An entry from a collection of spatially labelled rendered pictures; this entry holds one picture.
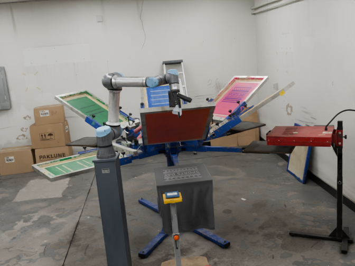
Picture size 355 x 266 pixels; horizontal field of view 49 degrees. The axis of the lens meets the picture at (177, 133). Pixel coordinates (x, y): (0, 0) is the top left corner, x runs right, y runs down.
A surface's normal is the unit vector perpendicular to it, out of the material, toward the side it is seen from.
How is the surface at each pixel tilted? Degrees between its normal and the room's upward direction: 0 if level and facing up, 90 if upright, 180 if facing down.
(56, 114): 89
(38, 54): 90
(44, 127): 89
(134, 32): 90
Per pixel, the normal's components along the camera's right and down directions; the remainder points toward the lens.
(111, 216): -0.02, 0.22
